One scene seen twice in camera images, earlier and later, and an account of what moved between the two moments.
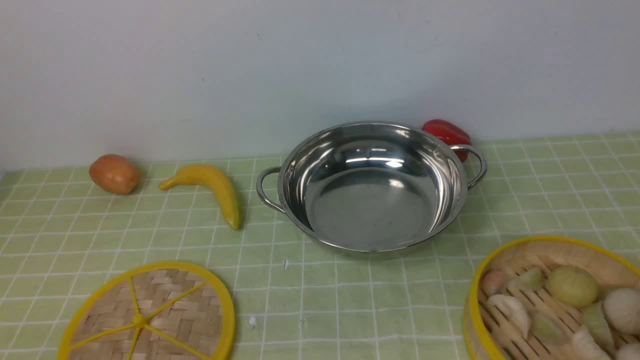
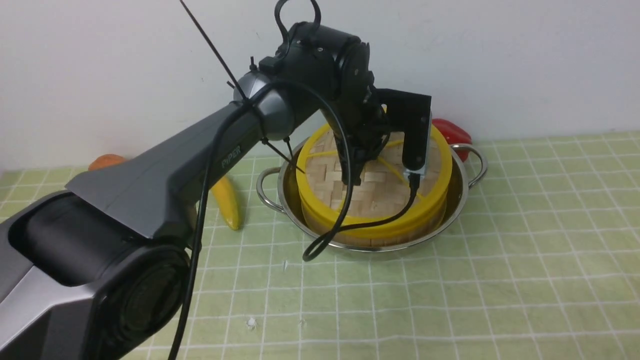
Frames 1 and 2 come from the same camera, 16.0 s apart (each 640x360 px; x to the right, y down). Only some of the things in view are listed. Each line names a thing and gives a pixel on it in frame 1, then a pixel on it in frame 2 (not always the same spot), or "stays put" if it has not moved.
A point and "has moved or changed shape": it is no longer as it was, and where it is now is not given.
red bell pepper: x=452 y=135 stays put
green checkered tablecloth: x=60 y=234 stays put
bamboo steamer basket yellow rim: x=548 y=298 -> x=429 y=209
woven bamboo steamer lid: x=161 y=310 has moved or changed shape
